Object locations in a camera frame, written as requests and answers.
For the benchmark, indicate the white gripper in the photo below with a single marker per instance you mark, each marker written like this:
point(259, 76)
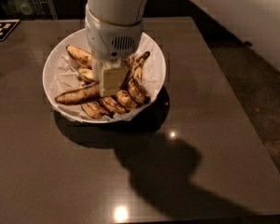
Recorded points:
point(110, 41)

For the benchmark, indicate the long front spotted banana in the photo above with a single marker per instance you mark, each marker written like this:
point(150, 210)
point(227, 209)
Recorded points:
point(80, 95)

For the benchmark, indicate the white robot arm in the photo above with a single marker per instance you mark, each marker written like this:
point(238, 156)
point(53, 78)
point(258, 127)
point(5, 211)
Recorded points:
point(120, 12)

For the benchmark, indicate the small bottom right banana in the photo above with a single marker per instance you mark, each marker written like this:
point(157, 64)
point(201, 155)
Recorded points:
point(125, 99)

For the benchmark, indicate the top spotted banana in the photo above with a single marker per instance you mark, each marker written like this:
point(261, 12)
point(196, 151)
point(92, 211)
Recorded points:
point(81, 56)

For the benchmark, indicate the bottom middle spotted banana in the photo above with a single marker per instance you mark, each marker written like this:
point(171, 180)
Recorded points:
point(112, 105)

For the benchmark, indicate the right short spotted banana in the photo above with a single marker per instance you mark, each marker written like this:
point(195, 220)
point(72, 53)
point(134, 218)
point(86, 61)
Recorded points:
point(133, 81)

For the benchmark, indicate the bottom left spotted banana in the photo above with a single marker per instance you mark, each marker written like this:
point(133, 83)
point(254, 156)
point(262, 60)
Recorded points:
point(94, 110)

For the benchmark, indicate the white bowl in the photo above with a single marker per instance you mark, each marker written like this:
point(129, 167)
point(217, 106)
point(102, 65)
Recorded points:
point(59, 78)

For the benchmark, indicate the white plastic jugs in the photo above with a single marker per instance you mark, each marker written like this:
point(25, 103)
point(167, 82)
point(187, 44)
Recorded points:
point(39, 8)

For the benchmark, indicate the black white fiducial marker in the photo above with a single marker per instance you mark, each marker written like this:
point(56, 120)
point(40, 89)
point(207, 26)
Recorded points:
point(6, 27)

